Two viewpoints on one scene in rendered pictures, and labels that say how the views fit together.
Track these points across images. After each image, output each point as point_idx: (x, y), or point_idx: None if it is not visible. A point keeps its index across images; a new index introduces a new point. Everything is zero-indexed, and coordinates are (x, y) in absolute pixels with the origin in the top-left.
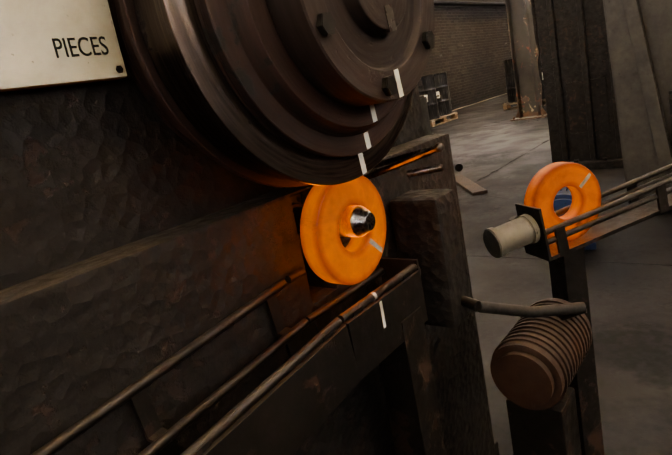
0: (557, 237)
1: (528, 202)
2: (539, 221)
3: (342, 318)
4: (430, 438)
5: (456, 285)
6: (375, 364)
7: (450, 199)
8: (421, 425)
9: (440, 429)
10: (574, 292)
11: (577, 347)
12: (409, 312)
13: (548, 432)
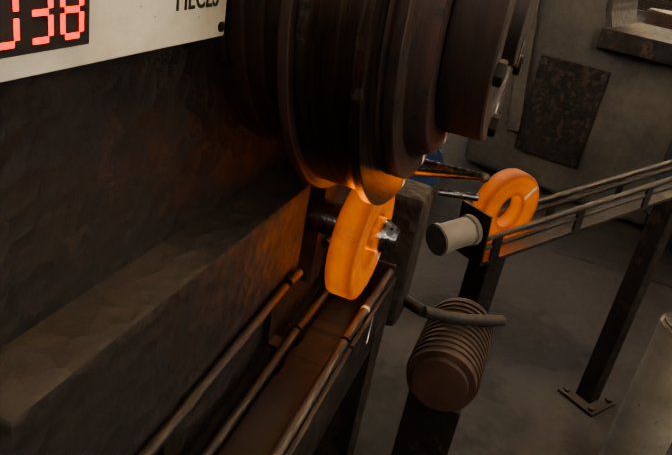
0: (494, 245)
1: (478, 204)
2: (486, 228)
3: (347, 340)
4: (353, 437)
5: (406, 285)
6: (352, 380)
7: (430, 199)
8: (353, 428)
9: (359, 427)
10: (484, 295)
11: (486, 356)
12: (380, 322)
13: (439, 428)
